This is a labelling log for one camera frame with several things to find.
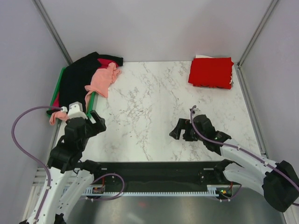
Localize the green plastic tray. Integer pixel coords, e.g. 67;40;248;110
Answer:
50;67;96;118

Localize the magenta t-shirt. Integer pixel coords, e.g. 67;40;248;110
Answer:
50;58;119;107

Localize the aluminium extrusion rail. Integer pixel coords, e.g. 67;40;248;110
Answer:
32;168;47;186

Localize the right aluminium frame post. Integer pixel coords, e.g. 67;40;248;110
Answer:
237;0;280;68

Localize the white slotted cable duct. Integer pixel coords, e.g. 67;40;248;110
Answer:
82;185;229;197

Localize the left aluminium frame post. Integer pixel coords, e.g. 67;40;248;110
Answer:
32;0;73;64

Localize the aluminium frame post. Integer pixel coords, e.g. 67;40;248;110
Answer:
237;0;280;68
32;0;73;64

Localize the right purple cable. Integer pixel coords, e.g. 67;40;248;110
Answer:
190;105;299;207

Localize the plain red t-shirt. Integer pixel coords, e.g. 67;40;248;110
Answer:
188;57;234;90

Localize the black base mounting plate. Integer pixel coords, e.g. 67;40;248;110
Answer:
79;161;243;193

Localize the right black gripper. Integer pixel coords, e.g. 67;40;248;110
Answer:
170;118;206;141

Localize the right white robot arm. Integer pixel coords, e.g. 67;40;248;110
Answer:
169;114;299;212

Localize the purple cable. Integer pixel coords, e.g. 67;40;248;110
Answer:
190;105;299;207
12;106;126;224

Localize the salmon pink t-shirt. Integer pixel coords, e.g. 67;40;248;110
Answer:
48;62;122;126

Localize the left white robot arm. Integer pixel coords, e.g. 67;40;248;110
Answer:
23;102;106;224

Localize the folded red Coca-Cola t-shirt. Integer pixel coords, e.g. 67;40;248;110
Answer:
191;54;235;90

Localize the black t-shirt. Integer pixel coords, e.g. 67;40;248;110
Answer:
59;52;123;112

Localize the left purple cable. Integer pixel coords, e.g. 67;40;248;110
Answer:
12;106;126;224

